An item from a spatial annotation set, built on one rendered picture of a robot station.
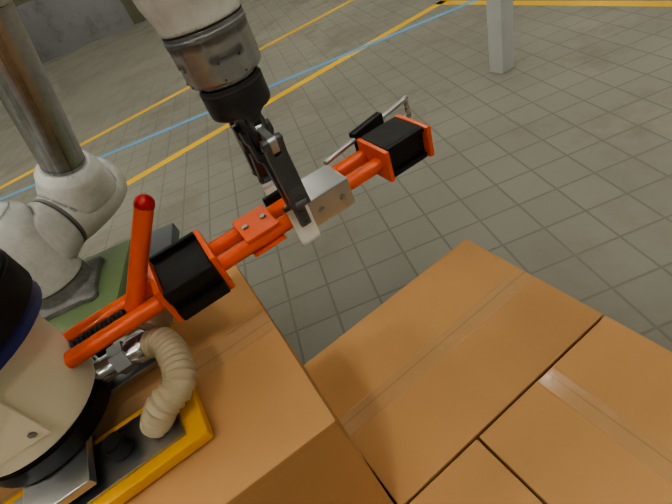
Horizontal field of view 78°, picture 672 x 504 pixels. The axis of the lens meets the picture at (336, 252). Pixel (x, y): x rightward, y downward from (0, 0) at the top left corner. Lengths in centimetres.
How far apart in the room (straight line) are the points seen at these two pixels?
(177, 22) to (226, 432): 46
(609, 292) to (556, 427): 98
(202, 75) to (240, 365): 38
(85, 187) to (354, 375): 81
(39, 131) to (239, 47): 73
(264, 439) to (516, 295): 74
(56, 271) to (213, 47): 86
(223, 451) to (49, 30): 1413
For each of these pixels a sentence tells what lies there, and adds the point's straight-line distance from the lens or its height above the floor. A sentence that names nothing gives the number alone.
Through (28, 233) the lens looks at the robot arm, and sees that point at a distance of 118.
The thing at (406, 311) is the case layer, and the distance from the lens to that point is 110.
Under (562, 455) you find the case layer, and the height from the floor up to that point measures 54.
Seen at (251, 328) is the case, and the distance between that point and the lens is 66.
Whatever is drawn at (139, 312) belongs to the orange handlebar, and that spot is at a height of 109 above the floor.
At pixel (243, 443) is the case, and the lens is 57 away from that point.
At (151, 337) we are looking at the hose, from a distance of 60.
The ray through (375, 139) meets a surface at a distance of 63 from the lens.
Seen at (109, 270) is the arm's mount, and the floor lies 81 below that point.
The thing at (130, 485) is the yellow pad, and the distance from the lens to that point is 60.
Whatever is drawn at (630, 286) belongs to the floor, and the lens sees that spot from 188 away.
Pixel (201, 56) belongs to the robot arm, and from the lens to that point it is 47.
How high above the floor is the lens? 140
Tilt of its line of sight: 41 degrees down
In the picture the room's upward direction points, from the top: 23 degrees counter-clockwise
